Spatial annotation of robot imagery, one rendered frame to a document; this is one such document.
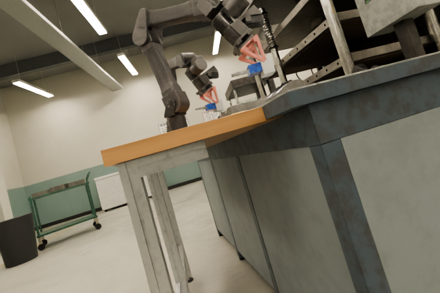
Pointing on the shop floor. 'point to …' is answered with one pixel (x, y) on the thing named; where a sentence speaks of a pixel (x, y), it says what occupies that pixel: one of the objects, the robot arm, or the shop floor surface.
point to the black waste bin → (18, 241)
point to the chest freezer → (113, 190)
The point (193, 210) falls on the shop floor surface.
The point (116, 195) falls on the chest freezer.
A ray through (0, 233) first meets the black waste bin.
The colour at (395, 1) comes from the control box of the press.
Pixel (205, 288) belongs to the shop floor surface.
